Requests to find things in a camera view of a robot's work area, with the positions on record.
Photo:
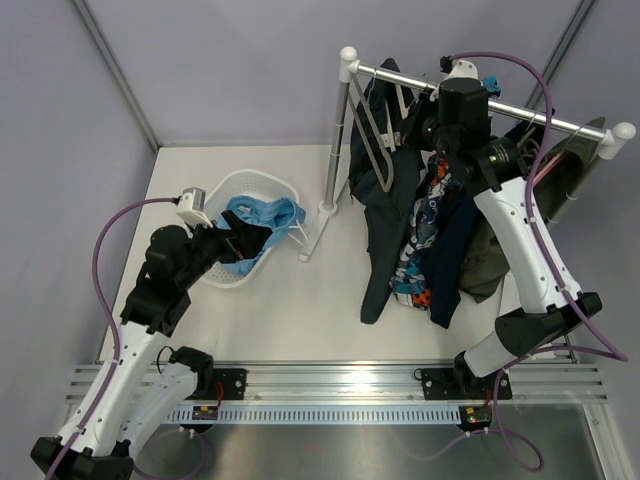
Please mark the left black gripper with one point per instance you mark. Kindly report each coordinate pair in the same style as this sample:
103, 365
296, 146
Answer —
244, 238

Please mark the light blue shorts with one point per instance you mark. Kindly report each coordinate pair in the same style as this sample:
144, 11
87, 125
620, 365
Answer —
280, 216

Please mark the beige wooden hanger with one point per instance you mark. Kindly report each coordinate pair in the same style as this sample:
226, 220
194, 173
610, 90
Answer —
398, 106

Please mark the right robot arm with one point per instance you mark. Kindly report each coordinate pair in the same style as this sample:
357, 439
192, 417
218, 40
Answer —
552, 304

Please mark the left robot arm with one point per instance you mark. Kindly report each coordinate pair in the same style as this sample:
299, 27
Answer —
115, 420

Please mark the grey hanger with navy shorts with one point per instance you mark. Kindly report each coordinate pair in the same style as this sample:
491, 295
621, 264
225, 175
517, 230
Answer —
529, 142

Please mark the pink hanger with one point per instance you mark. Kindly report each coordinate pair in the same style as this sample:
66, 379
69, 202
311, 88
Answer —
562, 165

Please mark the olive green shorts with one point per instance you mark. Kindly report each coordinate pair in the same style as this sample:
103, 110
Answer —
485, 265

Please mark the navy blue shorts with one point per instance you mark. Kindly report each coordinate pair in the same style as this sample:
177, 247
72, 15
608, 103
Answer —
454, 221

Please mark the patterned colourful shorts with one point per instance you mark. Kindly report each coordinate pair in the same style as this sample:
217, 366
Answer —
409, 282

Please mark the silver white clothes rack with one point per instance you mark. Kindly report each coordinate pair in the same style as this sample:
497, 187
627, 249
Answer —
508, 205

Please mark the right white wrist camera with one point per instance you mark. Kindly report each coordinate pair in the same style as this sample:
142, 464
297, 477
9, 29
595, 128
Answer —
458, 68

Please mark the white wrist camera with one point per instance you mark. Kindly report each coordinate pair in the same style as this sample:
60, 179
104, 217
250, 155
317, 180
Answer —
190, 208
458, 68

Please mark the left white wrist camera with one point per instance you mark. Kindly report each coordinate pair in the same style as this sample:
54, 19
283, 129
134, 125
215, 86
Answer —
190, 208

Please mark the white slotted cable duct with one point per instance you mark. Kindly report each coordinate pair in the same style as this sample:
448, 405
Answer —
316, 415

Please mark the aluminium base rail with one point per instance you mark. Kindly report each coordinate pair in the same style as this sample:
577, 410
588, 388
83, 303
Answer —
547, 381

